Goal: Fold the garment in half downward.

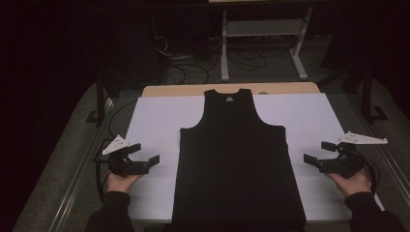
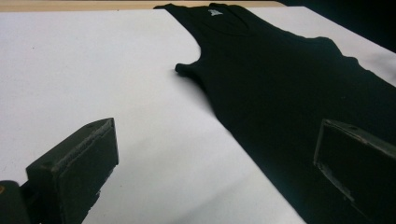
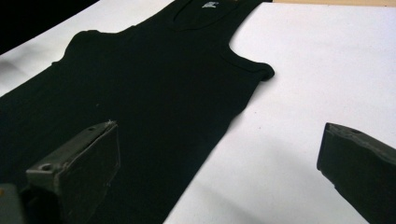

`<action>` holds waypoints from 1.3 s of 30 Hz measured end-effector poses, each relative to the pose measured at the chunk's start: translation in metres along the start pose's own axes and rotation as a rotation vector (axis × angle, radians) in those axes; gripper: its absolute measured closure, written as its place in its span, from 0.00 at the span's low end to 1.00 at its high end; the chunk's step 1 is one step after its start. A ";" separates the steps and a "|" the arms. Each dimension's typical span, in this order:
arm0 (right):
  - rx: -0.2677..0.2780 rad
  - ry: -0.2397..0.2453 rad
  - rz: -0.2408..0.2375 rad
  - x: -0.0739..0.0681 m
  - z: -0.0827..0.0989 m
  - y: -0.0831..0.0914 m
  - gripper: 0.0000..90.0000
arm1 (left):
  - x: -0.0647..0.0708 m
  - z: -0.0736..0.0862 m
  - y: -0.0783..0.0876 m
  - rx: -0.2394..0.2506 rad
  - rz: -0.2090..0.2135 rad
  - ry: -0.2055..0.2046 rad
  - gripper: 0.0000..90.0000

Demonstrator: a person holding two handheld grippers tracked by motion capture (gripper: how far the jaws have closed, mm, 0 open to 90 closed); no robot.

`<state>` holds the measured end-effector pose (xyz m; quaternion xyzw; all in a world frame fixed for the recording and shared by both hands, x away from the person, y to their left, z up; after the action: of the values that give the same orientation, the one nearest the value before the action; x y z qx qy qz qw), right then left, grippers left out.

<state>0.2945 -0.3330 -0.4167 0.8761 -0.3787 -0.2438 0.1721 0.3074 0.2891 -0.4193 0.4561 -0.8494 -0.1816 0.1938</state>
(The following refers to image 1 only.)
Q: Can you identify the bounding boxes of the black floor cables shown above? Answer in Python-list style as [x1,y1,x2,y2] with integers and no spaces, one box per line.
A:
[166,47,269,85]

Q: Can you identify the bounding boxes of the wooden table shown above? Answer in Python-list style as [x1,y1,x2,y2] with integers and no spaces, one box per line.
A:
[141,81,321,98]

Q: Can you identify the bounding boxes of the black floor cable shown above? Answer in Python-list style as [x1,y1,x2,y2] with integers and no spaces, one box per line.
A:
[107,100,138,141]

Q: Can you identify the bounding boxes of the black tank top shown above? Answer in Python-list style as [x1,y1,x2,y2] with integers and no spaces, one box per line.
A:
[171,88,308,227]

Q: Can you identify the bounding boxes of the metal floor rail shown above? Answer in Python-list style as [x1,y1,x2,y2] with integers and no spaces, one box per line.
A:
[347,93,410,207]
[47,96,115,232]

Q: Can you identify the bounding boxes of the person's right hand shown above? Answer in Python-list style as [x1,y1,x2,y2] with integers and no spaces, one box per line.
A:
[325,168,371,198]

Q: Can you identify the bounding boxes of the thick black gripper cable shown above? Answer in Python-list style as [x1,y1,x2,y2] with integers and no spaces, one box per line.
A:
[94,154,105,203]

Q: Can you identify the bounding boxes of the white thin cable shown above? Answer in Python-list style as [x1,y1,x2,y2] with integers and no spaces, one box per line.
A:
[153,35,172,58]

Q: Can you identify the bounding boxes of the black metal stand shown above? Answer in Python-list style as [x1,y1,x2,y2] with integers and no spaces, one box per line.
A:
[317,61,390,124]
[85,76,114,128]

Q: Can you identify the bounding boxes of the person's left hand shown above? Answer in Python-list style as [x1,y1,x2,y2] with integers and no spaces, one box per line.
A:
[105,175,143,194]

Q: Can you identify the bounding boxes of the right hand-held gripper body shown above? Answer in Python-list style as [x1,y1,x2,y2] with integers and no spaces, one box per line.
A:
[318,130,389,179]

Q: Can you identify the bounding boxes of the thin black cable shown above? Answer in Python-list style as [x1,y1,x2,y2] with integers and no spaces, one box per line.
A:
[102,173,113,195]

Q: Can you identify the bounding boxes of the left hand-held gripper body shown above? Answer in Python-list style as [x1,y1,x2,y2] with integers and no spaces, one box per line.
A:
[102,134,151,178]

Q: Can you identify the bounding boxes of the white metal desk frame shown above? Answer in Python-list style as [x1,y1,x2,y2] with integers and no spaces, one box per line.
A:
[220,6,314,82]

